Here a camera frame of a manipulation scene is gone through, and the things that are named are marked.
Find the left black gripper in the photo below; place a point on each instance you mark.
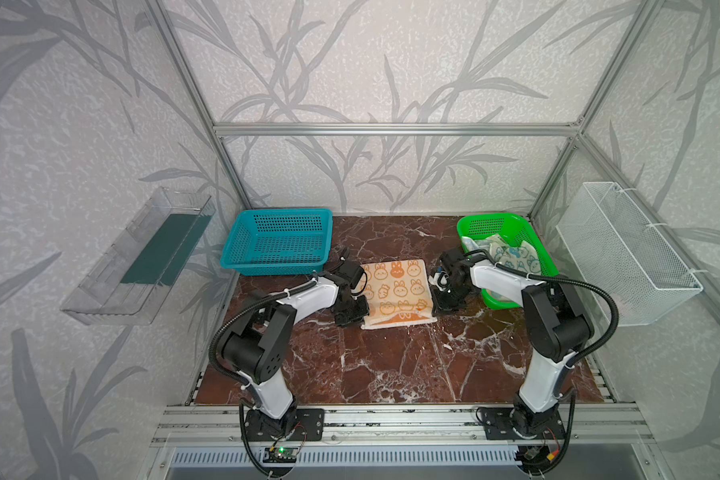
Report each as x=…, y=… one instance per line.
x=351, y=309

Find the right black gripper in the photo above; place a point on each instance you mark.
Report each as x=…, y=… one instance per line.
x=446, y=301

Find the orange bunny towel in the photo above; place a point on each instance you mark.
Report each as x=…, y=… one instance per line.
x=398, y=294

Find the green plastic basket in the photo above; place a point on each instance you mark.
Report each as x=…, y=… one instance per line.
x=512, y=228

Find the teal plastic basket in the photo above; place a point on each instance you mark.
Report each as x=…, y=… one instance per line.
x=279, y=242

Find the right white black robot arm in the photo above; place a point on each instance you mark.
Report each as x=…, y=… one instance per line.
x=558, y=328

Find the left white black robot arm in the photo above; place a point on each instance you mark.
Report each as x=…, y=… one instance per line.
x=251, y=347

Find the blue bunny towel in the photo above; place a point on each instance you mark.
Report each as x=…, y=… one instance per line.
x=523, y=258

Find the green lit circuit board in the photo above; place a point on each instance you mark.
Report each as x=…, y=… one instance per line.
x=281, y=455

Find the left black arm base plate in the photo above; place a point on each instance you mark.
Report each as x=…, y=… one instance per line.
x=300, y=424

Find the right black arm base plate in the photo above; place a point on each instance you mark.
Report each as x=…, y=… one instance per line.
x=497, y=423

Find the white wire mesh basket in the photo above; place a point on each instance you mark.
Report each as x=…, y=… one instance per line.
x=616, y=247

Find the right wired connector board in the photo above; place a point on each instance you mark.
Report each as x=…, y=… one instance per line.
x=537, y=456

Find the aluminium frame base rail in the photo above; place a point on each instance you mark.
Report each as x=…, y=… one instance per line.
x=386, y=435

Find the clear plastic wall shelf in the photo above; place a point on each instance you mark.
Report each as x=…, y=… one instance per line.
x=130, y=282

